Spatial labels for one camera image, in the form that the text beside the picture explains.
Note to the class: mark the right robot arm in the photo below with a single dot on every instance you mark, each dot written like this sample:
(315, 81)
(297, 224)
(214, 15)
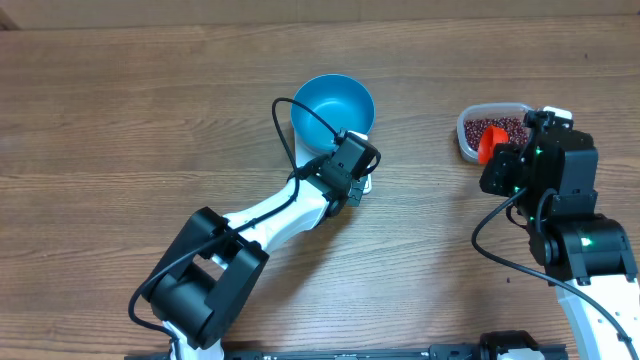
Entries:
(586, 257)

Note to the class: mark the red beans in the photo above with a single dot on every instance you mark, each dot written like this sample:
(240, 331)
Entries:
(474, 128)

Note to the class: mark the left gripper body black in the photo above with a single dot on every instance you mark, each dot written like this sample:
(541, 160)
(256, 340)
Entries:
(356, 192)

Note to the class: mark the blue bowl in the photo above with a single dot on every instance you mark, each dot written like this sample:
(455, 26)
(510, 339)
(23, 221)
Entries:
(341, 101)

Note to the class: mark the orange measuring scoop blue handle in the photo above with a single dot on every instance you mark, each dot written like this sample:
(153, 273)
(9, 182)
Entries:
(491, 137)

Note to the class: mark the white kitchen scale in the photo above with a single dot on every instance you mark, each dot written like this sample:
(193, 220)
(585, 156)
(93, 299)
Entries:
(304, 153)

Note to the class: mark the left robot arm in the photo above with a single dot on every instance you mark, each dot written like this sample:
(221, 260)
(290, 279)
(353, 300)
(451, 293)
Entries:
(203, 280)

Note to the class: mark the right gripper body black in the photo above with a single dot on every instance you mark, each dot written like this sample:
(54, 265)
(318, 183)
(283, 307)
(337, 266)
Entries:
(503, 180)

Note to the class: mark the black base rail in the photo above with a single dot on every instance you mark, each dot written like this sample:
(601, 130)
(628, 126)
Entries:
(499, 345)

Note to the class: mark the clear plastic container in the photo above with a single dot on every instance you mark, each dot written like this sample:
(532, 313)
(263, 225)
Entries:
(489, 110)

